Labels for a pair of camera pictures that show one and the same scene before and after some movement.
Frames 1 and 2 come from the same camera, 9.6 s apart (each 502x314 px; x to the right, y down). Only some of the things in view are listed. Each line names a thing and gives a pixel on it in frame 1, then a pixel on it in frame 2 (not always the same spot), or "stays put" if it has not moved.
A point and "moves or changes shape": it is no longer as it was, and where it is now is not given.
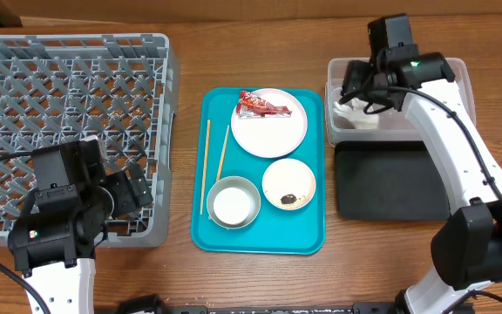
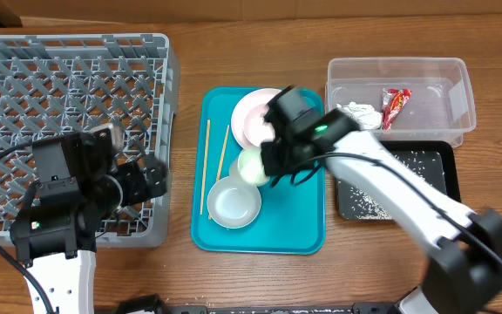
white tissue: x=353 y=109 stays put
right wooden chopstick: x=221 y=158 stays put
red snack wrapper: x=249 y=105 moves or changes shape
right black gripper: x=355 y=78 → x=274 y=158
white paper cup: x=232 y=206 → x=251 y=167
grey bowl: x=234 y=202 stays put
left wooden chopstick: x=205 y=166 stays put
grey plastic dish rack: x=36 y=91 stays put
